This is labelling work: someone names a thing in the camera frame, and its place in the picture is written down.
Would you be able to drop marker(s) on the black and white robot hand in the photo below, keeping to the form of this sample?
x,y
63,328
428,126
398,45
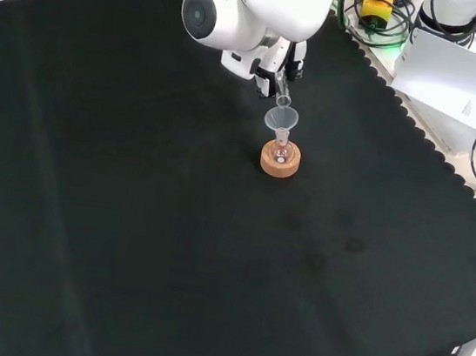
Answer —
x,y
274,66

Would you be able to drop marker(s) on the clear graduated cylinder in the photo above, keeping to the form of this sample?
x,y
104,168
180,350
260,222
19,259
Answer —
x,y
282,92

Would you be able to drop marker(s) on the small round-bottom glass flask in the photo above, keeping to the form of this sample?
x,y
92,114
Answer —
x,y
281,152

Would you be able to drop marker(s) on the clear plastic funnel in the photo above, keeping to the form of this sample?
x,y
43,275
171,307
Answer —
x,y
282,119

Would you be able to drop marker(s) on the yellow stop button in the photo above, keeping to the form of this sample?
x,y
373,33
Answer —
x,y
376,9

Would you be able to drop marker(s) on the white paper board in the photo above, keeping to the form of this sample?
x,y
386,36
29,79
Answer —
x,y
451,74

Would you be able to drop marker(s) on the black bench cloth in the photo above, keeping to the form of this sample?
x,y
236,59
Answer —
x,y
148,227

